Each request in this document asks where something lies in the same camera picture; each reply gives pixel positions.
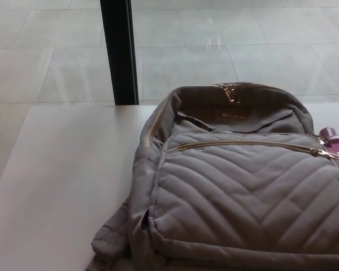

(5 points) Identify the pink glass bottle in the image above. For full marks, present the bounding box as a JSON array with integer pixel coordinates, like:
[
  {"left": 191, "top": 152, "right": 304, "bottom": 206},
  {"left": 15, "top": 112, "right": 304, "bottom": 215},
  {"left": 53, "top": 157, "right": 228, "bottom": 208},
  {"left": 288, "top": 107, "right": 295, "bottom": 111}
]
[{"left": 319, "top": 127, "right": 339, "bottom": 159}]

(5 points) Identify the black window frame post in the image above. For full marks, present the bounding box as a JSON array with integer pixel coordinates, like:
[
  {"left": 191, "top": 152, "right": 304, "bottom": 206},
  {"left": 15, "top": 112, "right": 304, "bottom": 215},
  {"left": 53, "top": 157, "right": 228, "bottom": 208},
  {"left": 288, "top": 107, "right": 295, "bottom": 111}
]
[{"left": 99, "top": 0, "right": 140, "bottom": 106}]

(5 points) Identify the grey quilted backpack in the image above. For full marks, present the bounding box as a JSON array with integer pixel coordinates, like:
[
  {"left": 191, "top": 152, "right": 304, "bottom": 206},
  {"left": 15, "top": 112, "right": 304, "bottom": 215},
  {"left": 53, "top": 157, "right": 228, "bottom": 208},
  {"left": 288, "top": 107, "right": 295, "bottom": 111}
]
[{"left": 90, "top": 82, "right": 339, "bottom": 271}]

